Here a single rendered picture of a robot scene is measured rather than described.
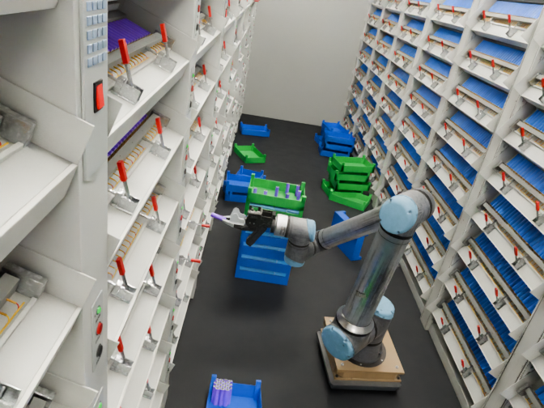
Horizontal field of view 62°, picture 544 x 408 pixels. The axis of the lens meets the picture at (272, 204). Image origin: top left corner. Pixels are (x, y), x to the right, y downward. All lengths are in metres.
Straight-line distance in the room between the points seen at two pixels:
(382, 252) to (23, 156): 1.26
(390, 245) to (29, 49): 1.27
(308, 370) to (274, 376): 0.16
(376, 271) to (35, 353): 1.24
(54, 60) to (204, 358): 1.74
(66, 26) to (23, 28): 0.04
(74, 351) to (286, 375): 1.50
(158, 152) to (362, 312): 1.01
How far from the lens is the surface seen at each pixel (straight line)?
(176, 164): 1.27
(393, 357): 2.18
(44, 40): 0.51
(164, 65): 1.00
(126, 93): 0.75
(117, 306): 0.92
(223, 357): 2.12
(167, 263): 1.38
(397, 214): 1.49
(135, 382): 1.31
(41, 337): 0.59
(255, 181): 2.49
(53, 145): 0.53
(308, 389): 2.08
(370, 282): 1.65
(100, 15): 0.54
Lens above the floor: 1.52
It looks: 26 degrees down
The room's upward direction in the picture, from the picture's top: 10 degrees clockwise
